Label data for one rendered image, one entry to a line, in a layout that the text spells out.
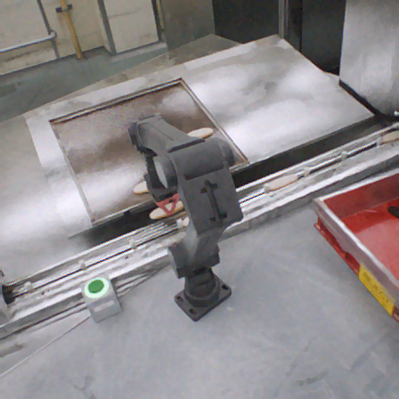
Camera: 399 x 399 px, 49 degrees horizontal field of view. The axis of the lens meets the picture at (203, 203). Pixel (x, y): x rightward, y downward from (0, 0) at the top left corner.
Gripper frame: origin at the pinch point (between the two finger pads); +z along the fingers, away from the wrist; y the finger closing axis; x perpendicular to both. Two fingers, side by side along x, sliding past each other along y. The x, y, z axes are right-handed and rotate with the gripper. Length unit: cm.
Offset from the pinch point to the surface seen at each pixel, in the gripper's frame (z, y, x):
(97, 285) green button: 2.3, -13.3, 23.7
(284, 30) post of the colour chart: 0, 83, -92
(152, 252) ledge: 6.8, -6.3, 8.0
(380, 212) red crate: 11, -23, -53
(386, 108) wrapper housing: 1, 6, -80
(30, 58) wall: 78, 370, 10
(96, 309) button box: 6.3, -16.6, 25.9
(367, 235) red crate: 11, -28, -44
